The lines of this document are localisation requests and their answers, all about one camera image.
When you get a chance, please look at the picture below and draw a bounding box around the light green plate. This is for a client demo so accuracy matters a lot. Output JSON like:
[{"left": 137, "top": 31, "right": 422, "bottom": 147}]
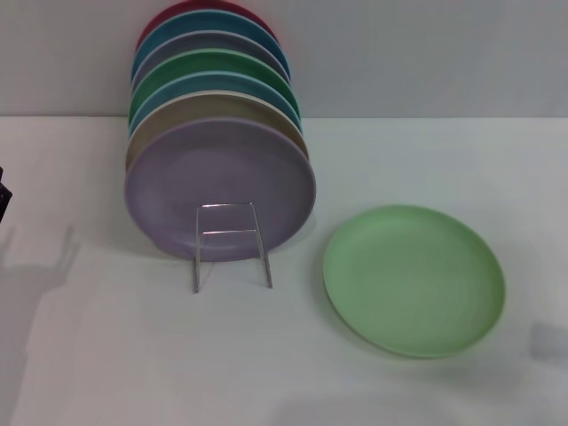
[{"left": 322, "top": 203, "right": 507, "bottom": 361}]

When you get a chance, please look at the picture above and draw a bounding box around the beige plate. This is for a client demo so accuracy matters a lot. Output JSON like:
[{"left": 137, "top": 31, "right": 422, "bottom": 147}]
[{"left": 123, "top": 90, "right": 310, "bottom": 173}]

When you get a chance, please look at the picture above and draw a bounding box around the purple plate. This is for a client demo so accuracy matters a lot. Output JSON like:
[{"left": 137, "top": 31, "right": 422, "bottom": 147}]
[{"left": 122, "top": 117, "right": 318, "bottom": 263}]

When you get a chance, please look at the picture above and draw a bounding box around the light blue plate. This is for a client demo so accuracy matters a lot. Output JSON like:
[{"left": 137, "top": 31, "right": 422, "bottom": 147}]
[{"left": 127, "top": 70, "right": 304, "bottom": 137}]

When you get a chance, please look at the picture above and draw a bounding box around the maroon red plate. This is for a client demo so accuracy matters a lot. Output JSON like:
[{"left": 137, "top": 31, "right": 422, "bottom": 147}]
[{"left": 135, "top": 0, "right": 279, "bottom": 51}]

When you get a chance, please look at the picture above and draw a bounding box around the dark green plate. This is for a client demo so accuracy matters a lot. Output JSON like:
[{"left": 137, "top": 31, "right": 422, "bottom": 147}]
[{"left": 128, "top": 48, "right": 299, "bottom": 117}]

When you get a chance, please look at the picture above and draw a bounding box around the grey lavender plate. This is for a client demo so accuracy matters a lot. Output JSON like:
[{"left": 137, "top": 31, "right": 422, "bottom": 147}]
[{"left": 130, "top": 29, "right": 292, "bottom": 89}]

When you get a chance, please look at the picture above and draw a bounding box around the dark teal blue plate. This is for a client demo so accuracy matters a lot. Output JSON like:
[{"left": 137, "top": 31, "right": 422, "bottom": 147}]
[{"left": 130, "top": 9, "right": 292, "bottom": 83}]

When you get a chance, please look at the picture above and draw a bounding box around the metal wire plate rack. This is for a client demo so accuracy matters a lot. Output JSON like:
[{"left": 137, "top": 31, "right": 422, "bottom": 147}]
[{"left": 191, "top": 201, "right": 274, "bottom": 294}]

